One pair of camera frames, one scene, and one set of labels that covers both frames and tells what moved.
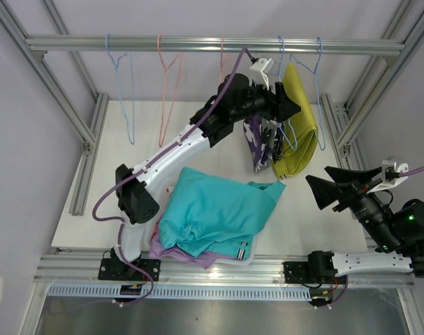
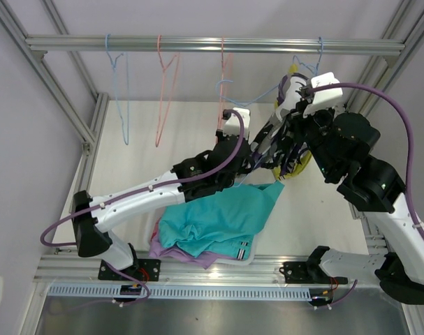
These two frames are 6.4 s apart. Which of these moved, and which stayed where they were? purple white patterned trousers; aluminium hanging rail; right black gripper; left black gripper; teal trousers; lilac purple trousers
Moved: purple white patterned trousers; right black gripper; left black gripper
Stayed: aluminium hanging rail; lilac purple trousers; teal trousers
